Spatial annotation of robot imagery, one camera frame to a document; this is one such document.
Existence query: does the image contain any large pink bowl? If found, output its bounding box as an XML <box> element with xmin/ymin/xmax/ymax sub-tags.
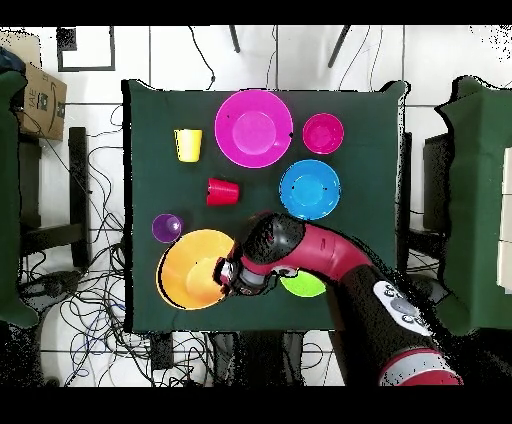
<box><xmin>214</xmin><ymin>88</ymin><xmax>295</xmax><ymax>169</ymax></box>

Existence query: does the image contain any dark green tablecloth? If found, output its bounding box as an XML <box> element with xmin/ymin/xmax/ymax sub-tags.
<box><xmin>121</xmin><ymin>78</ymin><xmax>411</xmax><ymax>334</ymax></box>

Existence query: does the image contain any black pedestal leg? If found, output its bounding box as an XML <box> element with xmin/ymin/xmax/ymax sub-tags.
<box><xmin>407</xmin><ymin>273</ymin><xmax>449</xmax><ymax>307</ymax></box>
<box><xmin>19</xmin><ymin>270</ymin><xmax>83</xmax><ymax>305</ymax></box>

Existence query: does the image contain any red cup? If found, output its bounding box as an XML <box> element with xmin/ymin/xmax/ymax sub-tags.
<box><xmin>206</xmin><ymin>177</ymin><xmax>240</xmax><ymax>207</ymax></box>

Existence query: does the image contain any yellow cup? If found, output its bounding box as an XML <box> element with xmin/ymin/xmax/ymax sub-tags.
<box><xmin>173</xmin><ymin>128</ymin><xmax>204</xmax><ymax>164</ymax></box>

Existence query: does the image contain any black square floor frame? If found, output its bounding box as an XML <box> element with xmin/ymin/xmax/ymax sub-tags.
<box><xmin>55</xmin><ymin>26</ymin><xmax>117</xmax><ymax>73</ymax></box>

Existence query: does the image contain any black cable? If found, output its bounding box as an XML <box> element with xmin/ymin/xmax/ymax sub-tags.
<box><xmin>187</xmin><ymin>25</ymin><xmax>217</xmax><ymax>91</ymax></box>

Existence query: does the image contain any green bowl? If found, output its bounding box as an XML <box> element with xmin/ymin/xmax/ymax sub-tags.
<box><xmin>279</xmin><ymin>269</ymin><xmax>328</xmax><ymax>298</ymax></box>

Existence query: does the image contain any green clothed side table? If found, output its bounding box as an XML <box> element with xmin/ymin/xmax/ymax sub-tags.
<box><xmin>0</xmin><ymin>69</ymin><xmax>41</xmax><ymax>329</ymax></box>
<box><xmin>433</xmin><ymin>75</ymin><xmax>512</xmax><ymax>337</ymax></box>

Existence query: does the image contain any black stool frame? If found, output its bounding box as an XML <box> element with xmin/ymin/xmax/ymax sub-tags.
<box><xmin>17</xmin><ymin>126</ymin><xmax>91</xmax><ymax>269</ymax></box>

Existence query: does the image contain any tangle of cables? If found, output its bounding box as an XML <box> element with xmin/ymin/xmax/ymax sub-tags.
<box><xmin>19</xmin><ymin>105</ymin><xmax>209</xmax><ymax>387</ymax></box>

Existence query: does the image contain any cardboard box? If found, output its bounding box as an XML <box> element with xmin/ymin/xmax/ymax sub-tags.
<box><xmin>15</xmin><ymin>61</ymin><xmax>68</xmax><ymax>142</ymax></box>

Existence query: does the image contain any black power adapter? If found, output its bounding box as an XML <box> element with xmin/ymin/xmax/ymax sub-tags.
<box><xmin>150</xmin><ymin>333</ymin><xmax>174</xmax><ymax>370</ymax></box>

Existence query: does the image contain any large blue bowl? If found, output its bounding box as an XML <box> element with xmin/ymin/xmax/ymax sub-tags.
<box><xmin>278</xmin><ymin>159</ymin><xmax>342</xmax><ymax>222</ymax></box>

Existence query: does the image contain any large orange bowl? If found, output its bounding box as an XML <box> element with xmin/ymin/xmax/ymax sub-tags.
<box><xmin>155</xmin><ymin>228</ymin><xmax>237</xmax><ymax>312</ymax></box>

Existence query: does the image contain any black chair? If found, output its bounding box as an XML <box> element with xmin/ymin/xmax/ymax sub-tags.
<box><xmin>422</xmin><ymin>133</ymin><xmax>455</xmax><ymax>233</ymax></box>

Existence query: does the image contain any small crimson bowl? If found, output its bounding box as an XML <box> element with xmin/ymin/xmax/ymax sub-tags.
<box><xmin>302</xmin><ymin>112</ymin><xmax>345</xmax><ymax>156</ymax></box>

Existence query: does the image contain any black tripod leg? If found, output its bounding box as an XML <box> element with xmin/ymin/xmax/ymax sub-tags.
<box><xmin>327</xmin><ymin>25</ymin><xmax>352</xmax><ymax>69</ymax></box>
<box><xmin>227</xmin><ymin>25</ymin><xmax>242</xmax><ymax>54</ymax></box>

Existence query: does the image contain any purple cup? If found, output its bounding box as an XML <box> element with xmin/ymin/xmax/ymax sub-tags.
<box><xmin>151</xmin><ymin>212</ymin><xmax>185</xmax><ymax>244</ymax></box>

